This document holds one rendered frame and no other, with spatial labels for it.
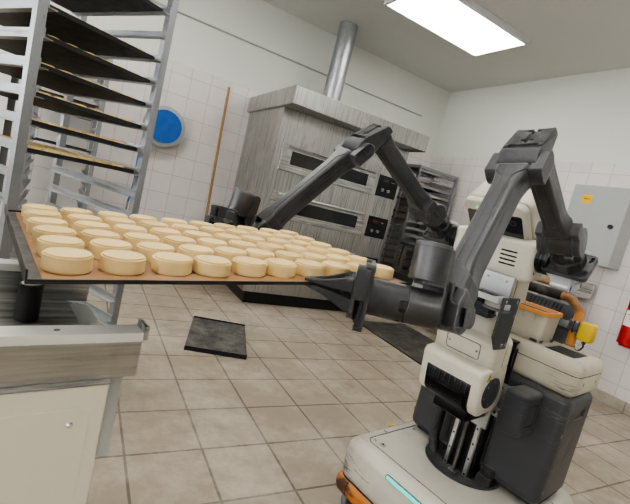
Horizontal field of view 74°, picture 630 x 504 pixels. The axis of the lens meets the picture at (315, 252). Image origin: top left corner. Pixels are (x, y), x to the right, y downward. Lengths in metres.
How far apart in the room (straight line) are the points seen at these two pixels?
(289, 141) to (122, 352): 3.50
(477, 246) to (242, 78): 4.35
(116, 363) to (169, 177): 4.17
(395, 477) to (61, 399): 1.27
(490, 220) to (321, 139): 3.41
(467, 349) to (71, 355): 1.18
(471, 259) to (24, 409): 0.65
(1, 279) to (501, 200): 0.85
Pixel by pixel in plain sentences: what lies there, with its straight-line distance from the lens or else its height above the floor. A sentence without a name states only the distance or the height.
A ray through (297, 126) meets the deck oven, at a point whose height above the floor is 1.72.
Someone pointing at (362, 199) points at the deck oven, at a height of 1.23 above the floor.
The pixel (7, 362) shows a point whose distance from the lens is 0.57.
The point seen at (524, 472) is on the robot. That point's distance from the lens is 1.76.
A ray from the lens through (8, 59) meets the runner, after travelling 1.85.
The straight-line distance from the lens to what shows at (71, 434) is 0.62.
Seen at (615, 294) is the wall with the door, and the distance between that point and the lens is 4.60.
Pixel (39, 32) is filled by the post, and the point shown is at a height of 1.40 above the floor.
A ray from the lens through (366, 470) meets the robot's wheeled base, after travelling 1.73.
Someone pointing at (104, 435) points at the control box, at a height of 0.73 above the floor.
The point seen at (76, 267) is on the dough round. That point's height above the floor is 0.99.
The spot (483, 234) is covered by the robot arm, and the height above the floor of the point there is 1.13.
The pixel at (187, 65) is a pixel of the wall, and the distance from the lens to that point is 4.79.
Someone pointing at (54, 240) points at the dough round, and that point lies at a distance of 0.59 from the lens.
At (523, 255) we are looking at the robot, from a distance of 1.39.
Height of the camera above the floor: 1.12
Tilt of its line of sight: 7 degrees down
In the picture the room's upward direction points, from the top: 14 degrees clockwise
